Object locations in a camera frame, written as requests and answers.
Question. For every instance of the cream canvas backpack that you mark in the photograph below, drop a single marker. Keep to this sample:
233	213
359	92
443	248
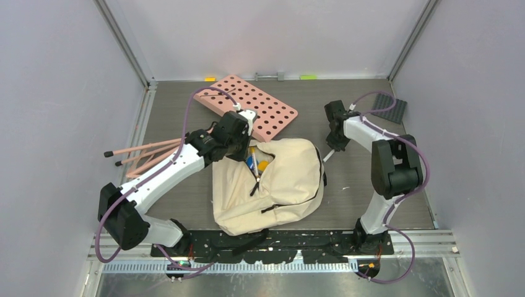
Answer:
290	188

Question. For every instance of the green tape piece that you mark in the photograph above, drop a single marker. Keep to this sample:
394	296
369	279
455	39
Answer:
308	77

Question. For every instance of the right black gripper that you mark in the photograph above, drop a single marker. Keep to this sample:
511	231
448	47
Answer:
335	145

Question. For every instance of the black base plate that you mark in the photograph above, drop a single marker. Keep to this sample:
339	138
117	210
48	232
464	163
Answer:
275	247

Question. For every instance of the pink music stand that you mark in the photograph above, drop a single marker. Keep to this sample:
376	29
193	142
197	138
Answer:
231	93

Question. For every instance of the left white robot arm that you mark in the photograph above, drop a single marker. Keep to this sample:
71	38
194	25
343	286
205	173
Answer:
122	211

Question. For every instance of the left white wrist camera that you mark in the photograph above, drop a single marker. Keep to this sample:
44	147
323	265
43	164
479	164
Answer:
248	114

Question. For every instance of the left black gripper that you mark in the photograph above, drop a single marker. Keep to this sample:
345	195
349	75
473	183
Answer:
241	156

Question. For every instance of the dark grey studded plate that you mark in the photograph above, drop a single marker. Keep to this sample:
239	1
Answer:
389	108

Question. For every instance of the yellow eraser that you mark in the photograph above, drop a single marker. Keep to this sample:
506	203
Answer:
262	165

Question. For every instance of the blue eraser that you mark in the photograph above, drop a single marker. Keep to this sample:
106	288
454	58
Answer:
249	162

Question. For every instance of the yellow capped white marker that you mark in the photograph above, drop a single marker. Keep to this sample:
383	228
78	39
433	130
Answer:
254	162

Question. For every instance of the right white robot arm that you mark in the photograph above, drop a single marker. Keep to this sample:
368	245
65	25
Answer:
395	168

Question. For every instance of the blue capped white marker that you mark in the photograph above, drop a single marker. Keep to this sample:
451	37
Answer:
329	155

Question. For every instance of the metal wall bracket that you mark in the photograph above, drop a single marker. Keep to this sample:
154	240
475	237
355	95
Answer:
278	76

